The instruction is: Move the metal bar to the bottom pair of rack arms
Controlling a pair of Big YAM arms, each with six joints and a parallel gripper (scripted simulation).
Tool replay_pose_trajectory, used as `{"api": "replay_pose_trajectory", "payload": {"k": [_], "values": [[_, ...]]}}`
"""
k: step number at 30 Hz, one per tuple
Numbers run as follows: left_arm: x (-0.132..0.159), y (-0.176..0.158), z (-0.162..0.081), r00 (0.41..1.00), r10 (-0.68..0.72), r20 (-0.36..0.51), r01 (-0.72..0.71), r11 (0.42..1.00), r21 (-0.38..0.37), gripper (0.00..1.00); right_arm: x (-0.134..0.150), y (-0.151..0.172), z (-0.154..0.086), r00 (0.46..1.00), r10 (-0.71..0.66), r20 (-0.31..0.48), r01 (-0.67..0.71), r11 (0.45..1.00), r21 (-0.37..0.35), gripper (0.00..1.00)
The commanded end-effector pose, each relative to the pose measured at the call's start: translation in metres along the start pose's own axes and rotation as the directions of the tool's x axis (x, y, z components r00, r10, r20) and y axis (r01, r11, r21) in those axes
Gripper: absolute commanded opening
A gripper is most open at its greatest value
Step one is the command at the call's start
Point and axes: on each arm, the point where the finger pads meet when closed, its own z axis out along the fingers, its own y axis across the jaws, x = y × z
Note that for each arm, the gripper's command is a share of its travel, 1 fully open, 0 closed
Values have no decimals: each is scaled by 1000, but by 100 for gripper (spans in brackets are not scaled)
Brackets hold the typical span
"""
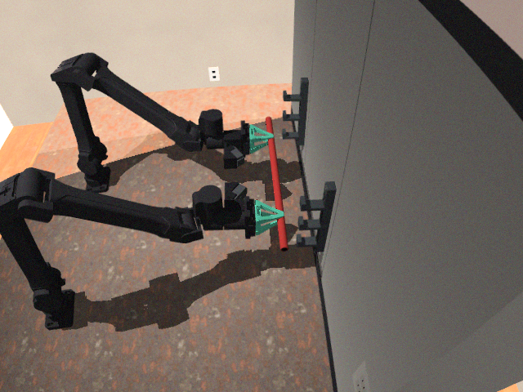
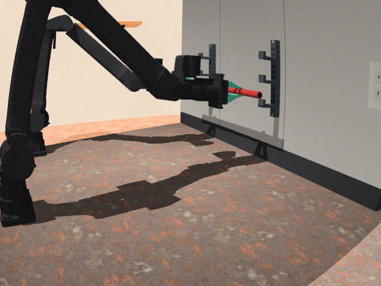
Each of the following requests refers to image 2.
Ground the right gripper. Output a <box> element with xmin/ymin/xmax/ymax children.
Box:
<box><xmin>199</xmin><ymin>73</ymin><xmax>243</xmax><ymax>109</ymax></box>

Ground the red metal bar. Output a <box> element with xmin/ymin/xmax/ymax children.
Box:
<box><xmin>228</xmin><ymin>88</ymin><xmax>263</xmax><ymax>99</ymax></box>

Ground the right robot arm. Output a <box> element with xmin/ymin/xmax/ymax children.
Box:
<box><xmin>0</xmin><ymin>0</ymin><xmax>215</xmax><ymax>227</ymax></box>

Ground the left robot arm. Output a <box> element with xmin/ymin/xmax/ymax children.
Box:
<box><xmin>28</xmin><ymin>15</ymin><xmax>147</xmax><ymax>157</ymax></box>

